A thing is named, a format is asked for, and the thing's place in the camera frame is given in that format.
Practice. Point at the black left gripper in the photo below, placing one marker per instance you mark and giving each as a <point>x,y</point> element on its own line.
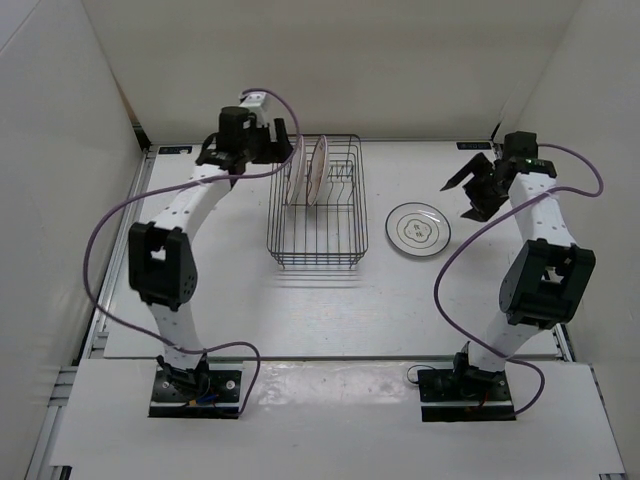
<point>273,151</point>

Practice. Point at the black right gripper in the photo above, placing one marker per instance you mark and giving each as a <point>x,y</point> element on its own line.
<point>482,208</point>

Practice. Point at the red rimmed white plate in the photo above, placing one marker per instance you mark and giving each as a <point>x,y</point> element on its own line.
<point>297,172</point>

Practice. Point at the orange sunburst pattern plate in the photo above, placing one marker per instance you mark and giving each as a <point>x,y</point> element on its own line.
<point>318,170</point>

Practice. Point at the white plate green rim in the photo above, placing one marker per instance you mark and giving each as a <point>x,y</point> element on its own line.
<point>417,230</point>

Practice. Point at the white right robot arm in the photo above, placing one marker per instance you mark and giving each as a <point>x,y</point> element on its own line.
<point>548,277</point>

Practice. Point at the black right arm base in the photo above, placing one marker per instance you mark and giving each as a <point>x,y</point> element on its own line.
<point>461,393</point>

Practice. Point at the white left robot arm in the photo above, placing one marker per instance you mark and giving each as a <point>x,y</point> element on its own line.
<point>162,269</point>

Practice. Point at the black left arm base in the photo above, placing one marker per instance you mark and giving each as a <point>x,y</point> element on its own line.
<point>206,392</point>

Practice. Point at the white front board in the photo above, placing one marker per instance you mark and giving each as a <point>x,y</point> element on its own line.
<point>329,421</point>

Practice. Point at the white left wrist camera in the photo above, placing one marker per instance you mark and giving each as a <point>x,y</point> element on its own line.
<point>257,103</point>

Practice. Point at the grey wire dish rack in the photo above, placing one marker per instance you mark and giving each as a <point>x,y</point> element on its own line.
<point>333,232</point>

